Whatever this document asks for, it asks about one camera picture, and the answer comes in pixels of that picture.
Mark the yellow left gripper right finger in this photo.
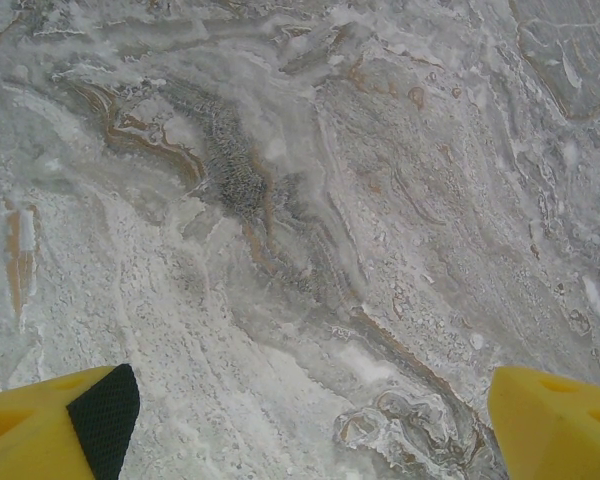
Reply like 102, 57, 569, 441
486, 365, 600, 480

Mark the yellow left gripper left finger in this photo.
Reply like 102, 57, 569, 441
0, 363, 141, 480

